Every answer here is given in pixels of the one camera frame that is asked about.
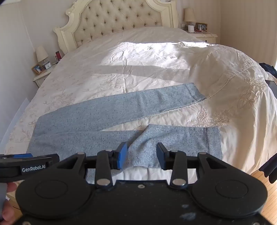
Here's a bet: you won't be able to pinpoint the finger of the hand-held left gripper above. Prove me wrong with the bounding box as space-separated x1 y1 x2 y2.
0 153 60 164

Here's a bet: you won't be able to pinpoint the dark clothing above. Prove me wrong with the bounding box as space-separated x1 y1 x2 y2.
258 62 277 77

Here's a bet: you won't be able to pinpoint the cream tufted headboard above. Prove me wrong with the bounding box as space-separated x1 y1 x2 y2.
54 0 179 54

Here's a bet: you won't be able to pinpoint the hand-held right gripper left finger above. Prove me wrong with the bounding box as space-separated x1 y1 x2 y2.
57 142 128 188

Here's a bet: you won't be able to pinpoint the person's left hand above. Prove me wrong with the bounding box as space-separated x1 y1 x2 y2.
0 182 17 223

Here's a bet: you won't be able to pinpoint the wooden photo frame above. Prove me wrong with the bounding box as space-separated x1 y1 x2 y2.
32 64 47 75
195 22 208 32

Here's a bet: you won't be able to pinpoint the cream bedside table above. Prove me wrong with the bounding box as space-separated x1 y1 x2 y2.
181 30 218 45
33 60 58 88

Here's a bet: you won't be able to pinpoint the cream shade table lamp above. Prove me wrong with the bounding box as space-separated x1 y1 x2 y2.
35 45 48 64
184 8 196 28

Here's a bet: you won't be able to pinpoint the dark cloth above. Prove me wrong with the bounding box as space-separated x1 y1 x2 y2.
258 151 277 184

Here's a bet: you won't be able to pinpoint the light blue speckled pants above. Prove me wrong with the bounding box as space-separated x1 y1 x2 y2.
26 82 223 185

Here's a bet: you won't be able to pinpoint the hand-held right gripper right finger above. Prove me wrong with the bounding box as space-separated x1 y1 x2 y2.
156 142 241 188

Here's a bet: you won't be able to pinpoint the cream embroidered bedspread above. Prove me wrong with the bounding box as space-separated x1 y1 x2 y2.
4 27 277 185

